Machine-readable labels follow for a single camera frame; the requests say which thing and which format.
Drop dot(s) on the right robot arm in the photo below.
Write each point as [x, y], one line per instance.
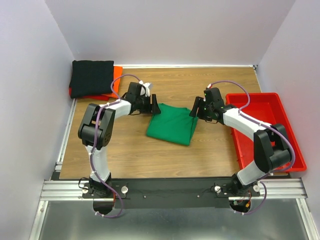
[271, 147]

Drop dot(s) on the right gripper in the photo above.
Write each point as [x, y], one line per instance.
[199, 102]

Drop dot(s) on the folded orange t shirt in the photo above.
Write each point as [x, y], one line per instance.
[117, 72]

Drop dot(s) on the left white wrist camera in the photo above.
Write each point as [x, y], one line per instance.
[145, 88]

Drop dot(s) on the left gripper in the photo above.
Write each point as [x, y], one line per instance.
[153, 108]

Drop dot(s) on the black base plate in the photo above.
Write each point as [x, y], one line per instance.
[172, 193]

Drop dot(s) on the red plastic bin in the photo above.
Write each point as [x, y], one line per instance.
[266, 107]

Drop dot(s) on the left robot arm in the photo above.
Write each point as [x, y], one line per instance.
[96, 128]

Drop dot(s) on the folded black t shirt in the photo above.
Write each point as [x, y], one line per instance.
[91, 78]

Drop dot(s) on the green t shirt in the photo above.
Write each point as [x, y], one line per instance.
[173, 125]

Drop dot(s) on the folded red t shirt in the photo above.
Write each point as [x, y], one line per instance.
[95, 97]

